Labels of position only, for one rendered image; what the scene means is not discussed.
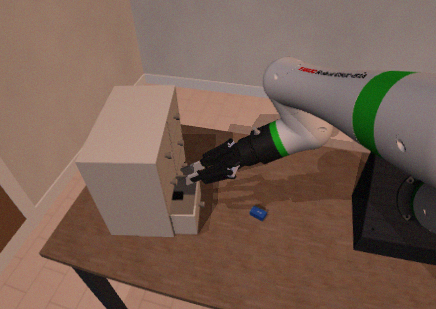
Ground tan wooden drawer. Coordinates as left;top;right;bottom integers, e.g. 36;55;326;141
156;124;173;189
163;158;177;214
169;175;205;234
167;91;180;144
172;120;184;170
177;146;187;175

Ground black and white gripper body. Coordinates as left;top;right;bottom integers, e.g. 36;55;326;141
224;135;260;170

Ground beige small chest of drawers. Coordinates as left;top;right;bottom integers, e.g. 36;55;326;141
75;85;176;237

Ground blue rectangular block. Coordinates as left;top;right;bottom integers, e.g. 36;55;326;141
249;206;267;222

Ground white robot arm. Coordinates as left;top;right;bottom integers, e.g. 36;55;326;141
250;57;436;234

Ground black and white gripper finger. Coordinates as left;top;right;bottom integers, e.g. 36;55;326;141
180;138;235;176
179;154;240;186

